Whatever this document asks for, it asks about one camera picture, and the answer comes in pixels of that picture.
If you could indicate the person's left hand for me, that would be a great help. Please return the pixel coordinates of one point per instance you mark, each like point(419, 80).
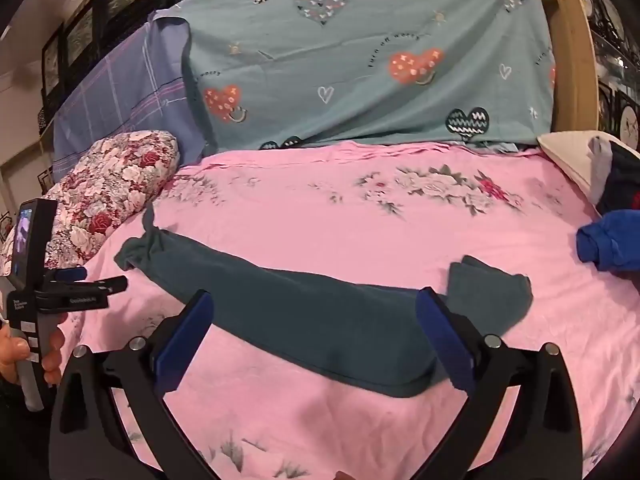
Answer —
point(12, 352)

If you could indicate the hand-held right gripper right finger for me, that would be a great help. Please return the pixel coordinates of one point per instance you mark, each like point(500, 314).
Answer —
point(447, 345)

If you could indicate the white quilted pillow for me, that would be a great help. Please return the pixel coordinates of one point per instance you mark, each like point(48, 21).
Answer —
point(565, 152)

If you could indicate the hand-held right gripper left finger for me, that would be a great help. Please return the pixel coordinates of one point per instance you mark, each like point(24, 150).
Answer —
point(182, 345)

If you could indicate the blue plaid sheet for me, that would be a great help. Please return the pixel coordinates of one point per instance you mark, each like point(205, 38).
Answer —
point(125, 95)

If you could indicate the dark green pants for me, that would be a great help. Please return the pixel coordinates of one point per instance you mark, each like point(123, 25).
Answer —
point(325, 310)

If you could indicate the black display shelf with ornaments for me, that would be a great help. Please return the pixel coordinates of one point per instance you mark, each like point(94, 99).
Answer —
point(617, 60)

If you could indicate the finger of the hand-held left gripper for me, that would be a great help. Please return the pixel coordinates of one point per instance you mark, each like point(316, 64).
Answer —
point(107, 285)
point(70, 274)

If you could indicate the bright blue garment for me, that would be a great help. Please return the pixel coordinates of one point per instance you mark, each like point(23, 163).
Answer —
point(615, 240)

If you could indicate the red floral pillow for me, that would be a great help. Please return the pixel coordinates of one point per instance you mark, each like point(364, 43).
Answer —
point(110, 180)

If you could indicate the teal heart-print sheet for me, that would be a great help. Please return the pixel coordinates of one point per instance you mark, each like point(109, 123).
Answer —
point(350, 60)

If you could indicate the dark navy garment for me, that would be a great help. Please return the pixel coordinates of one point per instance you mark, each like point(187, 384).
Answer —
point(625, 180)

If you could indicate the pink floral bedsheet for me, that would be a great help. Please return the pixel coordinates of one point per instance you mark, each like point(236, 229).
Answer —
point(350, 220)

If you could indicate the wooden shelf frame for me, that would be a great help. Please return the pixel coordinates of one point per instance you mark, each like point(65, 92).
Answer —
point(575, 60)

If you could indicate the black framed wall pictures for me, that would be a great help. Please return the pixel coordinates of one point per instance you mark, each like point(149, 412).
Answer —
point(80, 35)

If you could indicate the grey cloth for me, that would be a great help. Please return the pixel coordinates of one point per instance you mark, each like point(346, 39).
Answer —
point(600, 170)

